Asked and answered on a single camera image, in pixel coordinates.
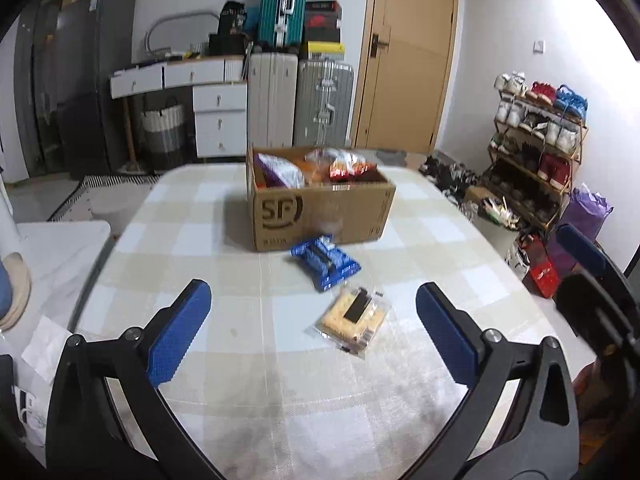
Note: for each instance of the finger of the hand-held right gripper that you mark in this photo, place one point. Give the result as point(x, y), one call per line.
point(580, 247)

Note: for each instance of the grey refrigerator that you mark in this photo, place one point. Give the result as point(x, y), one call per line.
point(95, 85)

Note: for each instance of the striped floor mat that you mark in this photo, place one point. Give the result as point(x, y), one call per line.
point(75, 195)

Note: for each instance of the clear cracker packet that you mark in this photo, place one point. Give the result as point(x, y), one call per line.
point(352, 317)

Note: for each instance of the plain black shoe box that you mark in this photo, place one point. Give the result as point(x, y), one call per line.
point(321, 36)

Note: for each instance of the beige plastic basin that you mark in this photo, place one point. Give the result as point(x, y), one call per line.
point(20, 290)

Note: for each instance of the black red shoe box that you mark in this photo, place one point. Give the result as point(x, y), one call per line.
point(322, 15)

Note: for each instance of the dark glass cabinet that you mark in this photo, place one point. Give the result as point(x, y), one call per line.
point(35, 85)

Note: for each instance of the checked tablecloth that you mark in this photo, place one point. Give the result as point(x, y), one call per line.
point(250, 385)

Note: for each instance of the silver suitcase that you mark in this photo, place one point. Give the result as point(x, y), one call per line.
point(322, 102)

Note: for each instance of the white purple-edged snack packet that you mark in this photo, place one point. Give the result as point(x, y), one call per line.
point(277, 170)

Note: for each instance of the yellow black shoe box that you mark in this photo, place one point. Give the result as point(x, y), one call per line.
point(322, 51)

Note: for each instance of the wooden door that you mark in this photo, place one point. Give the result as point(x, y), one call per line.
point(405, 55)

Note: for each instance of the blue plastic basin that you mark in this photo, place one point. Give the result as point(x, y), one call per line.
point(4, 290)

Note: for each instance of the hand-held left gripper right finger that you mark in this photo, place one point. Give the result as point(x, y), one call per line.
point(445, 335)

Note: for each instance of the pile of shoes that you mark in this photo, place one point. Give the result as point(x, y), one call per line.
point(452, 180)

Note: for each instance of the white desk with drawers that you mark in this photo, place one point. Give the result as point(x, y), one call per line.
point(217, 110)

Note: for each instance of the person's right hand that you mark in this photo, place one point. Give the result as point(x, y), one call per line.
point(585, 385)

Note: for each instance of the white suitcase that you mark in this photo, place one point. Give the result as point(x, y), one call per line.
point(272, 100)

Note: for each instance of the woven laundry basket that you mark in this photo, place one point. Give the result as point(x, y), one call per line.
point(162, 132)

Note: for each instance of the yellow cake snack packet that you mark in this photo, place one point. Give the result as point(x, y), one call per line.
point(312, 172)

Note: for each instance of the white waste bin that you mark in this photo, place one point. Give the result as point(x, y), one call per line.
point(495, 235)

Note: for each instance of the teal suitcase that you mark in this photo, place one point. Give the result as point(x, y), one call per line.
point(282, 7)

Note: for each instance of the wooden shoe rack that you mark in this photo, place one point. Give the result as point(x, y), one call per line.
point(535, 160)

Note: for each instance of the purple paper bag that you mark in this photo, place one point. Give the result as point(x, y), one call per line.
point(580, 215)

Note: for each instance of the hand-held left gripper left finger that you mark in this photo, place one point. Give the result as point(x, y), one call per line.
point(180, 332)

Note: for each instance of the red snack packet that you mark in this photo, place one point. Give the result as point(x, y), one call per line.
point(350, 165)

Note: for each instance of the blue snack packet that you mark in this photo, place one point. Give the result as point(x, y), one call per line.
point(325, 262)

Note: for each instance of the brown cardboard box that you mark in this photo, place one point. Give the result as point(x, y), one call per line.
point(325, 210)

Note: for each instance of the white paper sheet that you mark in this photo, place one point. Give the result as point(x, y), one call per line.
point(47, 350)

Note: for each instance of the red paper bag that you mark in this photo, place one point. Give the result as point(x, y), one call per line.
point(542, 267)

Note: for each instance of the white light switch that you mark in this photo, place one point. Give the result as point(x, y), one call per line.
point(538, 46)

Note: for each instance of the grey metal hoop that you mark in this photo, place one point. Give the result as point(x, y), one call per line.
point(165, 22)

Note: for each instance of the black printed bag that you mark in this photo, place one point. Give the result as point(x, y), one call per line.
point(227, 30)

